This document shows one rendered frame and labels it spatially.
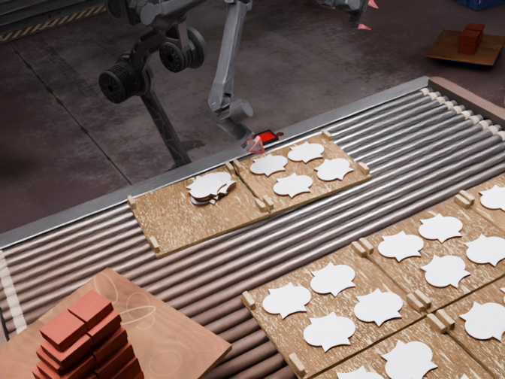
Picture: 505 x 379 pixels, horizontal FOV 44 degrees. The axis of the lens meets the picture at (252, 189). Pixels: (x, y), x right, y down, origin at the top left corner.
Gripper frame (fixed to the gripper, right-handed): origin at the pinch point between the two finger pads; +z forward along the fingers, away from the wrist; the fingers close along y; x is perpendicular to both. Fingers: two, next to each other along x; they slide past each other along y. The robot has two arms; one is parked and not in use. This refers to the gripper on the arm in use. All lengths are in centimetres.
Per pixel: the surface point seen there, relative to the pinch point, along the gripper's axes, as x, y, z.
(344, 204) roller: -5.0, -30.7, 23.0
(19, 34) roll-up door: 79, 466, 35
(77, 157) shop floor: 92, 215, 49
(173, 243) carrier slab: 41.9, -19.1, -14.1
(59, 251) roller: 71, 1, -34
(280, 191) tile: 6.3, -15.3, 9.9
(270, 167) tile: 2.5, -0.1, 11.5
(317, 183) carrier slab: -4.3, -17.2, 19.1
